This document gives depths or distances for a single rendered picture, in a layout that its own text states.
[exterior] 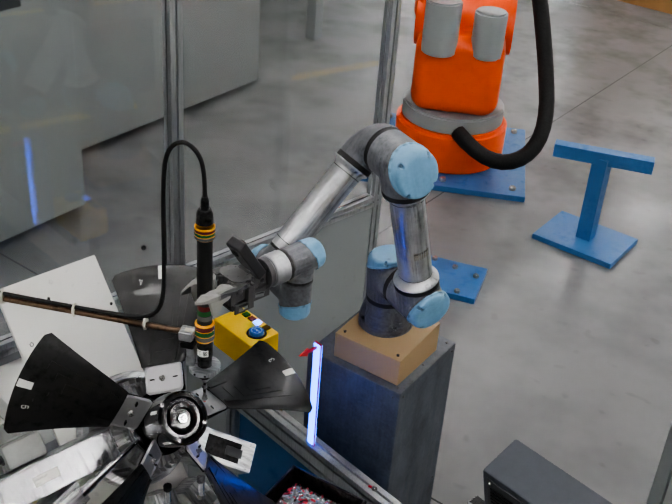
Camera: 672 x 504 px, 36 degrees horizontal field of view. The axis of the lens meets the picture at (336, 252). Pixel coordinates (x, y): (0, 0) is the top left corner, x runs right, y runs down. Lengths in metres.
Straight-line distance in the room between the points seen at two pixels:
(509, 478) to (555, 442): 2.05
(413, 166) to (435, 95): 3.57
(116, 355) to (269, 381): 0.38
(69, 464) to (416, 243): 0.94
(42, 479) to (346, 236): 1.66
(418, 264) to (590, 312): 2.60
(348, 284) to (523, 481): 1.71
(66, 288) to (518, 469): 1.12
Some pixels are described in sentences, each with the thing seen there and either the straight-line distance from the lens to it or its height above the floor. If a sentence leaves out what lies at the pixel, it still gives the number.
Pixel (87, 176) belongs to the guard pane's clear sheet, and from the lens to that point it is 2.80.
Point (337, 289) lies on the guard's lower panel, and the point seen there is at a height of 0.66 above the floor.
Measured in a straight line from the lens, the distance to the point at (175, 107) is 2.87.
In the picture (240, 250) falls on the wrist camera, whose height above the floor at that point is 1.57.
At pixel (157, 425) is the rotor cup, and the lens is 2.24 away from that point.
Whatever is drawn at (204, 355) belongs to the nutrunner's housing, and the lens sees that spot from 2.25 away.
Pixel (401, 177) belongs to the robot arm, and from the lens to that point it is 2.29.
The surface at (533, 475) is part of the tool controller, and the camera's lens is 2.19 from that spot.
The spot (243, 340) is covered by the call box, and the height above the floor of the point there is 1.07.
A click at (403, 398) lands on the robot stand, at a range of 2.74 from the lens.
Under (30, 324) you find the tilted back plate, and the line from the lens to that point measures 2.46.
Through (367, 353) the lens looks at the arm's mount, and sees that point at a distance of 2.73.
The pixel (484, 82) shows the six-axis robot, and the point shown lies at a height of 0.60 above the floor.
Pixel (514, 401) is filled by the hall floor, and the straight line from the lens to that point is 4.37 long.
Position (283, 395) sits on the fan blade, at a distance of 2.42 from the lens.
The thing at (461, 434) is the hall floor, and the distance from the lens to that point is 4.16.
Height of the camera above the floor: 2.70
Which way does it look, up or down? 31 degrees down
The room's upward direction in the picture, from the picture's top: 5 degrees clockwise
